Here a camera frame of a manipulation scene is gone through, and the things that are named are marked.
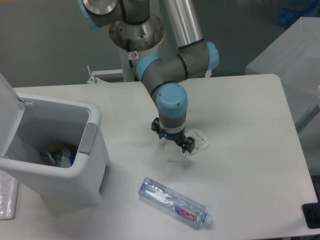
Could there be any white plastic wrapper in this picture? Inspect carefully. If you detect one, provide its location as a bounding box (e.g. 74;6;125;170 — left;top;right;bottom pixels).
164;128;211;162

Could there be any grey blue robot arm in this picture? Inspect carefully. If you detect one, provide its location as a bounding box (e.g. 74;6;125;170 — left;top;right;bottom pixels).
78;0;220;153

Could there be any trash pile inside can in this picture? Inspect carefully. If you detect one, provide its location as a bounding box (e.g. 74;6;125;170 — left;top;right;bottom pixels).
40;143;78;168

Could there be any white trash can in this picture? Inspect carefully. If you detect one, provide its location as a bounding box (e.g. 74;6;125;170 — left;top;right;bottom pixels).
0;77;111;205

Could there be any clear plastic water bottle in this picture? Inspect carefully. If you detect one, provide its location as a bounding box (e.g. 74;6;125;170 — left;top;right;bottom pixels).
138;177;213;229

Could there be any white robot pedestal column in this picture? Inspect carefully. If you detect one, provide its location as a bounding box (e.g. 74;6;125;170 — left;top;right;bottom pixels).
109;13;165;82

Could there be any white pedestal base bracket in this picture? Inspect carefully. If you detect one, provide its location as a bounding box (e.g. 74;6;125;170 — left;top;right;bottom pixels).
86;65;124;84

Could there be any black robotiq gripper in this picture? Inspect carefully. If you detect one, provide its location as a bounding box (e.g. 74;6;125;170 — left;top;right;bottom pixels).
151;117;195;153

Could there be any blue object in corner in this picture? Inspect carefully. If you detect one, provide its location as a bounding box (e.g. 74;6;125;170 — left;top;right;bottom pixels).
277;6;320;29

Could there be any black device at edge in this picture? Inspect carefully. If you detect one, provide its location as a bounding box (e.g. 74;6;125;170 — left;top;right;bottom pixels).
302;202;320;229

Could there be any white covered side table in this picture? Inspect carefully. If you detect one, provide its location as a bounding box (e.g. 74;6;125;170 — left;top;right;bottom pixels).
244;17;320;132

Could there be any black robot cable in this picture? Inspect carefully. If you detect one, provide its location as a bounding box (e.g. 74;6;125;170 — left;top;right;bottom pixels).
126;38;139;82

